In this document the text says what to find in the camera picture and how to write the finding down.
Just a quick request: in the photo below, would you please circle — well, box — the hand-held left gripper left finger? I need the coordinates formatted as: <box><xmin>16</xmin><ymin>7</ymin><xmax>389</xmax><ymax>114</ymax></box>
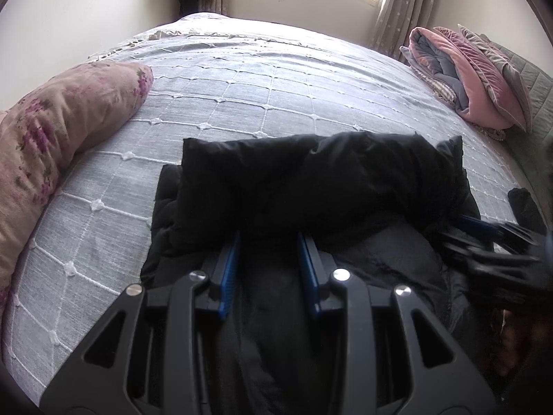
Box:
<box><xmin>39</xmin><ymin>231</ymin><xmax>242</xmax><ymax>415</ymax></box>

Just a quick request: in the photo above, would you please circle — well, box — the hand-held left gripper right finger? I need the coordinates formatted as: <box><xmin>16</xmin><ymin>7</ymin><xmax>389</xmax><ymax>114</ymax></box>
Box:
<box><xmin>297</xmin><ymin>231</ymin><xmax>497</xmax><ymax>415</ymax></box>

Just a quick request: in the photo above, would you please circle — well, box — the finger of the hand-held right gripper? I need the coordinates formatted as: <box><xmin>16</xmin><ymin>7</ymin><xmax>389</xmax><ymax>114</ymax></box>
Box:
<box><xmin>456</xmin><ymin>188</ymin><xmax>547</xmax><ymax>245</ymax></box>
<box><xmin>438</xmin><ymin>231</ymin><xmax>528</xmax><ymax>271</ymax></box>

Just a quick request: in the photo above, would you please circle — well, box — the black puffer jacket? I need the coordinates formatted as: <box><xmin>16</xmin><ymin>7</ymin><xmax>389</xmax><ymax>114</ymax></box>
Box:
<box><xmin>140</xmin><ymin>132</ymin><xmax>497</xmax><ymax>415</ymax></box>

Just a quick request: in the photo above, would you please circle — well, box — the grey padded headboard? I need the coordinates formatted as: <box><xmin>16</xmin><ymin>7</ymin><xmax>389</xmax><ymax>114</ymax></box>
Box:
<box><xmin>488</xmin><ymin>41</ymin><xmax>553</xmax><ymax>191</ymax></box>

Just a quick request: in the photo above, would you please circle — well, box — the pink velvet pillow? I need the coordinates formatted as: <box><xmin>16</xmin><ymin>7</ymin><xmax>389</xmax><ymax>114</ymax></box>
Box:
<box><xmin>434</xmin><ymin>25</ymin><xmax>533</xmax><ymax>132</ymax></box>

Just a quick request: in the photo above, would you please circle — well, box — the pink grey folded quilt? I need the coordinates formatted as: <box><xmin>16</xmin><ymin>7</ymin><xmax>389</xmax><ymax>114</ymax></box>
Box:
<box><xmin>400</xmin><ymin>27</ymin><xmax>515</xmax><ymax>130</ymax></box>

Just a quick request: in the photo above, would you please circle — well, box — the grey checked bedspread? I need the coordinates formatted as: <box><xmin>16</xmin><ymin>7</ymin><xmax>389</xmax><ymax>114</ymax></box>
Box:
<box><xmin>0</xmin><ymin>12</ymin><xmax>532</xmax><ymax>398</ymax></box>

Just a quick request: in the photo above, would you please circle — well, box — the pink floral pillow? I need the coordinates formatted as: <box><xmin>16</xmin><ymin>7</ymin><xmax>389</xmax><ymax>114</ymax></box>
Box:
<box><xmin>0</xmin><ymin>61</ymin><xmax>154</xmax><ymax>312</ymax></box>

